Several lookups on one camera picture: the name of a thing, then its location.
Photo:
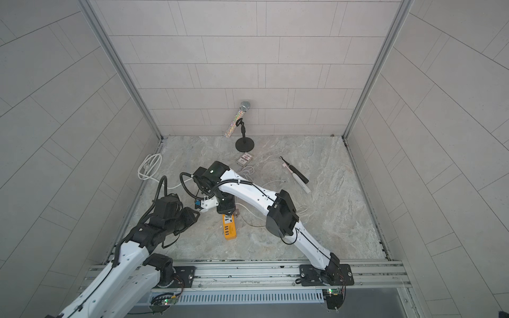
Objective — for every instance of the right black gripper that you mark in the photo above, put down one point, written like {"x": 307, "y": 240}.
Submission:
{"x": 228, "y": 207}

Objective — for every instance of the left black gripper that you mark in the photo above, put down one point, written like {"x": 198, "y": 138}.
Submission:
{"x": 192, "y": 217}

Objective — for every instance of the orange power strip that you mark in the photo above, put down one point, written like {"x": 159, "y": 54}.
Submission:
{"x": 229, "y": 227}

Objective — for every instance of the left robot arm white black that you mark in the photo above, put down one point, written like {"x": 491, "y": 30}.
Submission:
{"x": 136, "y": 268}

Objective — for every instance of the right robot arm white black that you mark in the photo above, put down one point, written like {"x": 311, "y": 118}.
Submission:
{"x": 220, "y": 185}

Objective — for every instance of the black electric toothbrush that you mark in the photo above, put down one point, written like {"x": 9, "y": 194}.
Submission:
{"x": 296, "y": 171}

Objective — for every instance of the white pink electric toothbrush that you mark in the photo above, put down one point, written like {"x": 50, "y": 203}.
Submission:
{"x": 299, "y": 181}

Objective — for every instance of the small pink patterned box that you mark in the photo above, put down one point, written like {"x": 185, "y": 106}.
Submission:
{"x": 245, "y": 159}

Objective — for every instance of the black microphone stand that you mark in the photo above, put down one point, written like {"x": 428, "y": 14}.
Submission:
{"x": 244, "y": 144}

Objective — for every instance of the glitter microphone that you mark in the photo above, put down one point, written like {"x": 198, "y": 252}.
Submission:
{"x": 244, "y": 107}

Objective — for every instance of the white vented cable duct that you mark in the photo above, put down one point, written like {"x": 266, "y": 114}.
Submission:
{"x": 234, "y": 297}

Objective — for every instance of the aluminium mounting rail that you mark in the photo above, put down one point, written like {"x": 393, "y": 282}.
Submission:
{"x": 288, "y": 274}

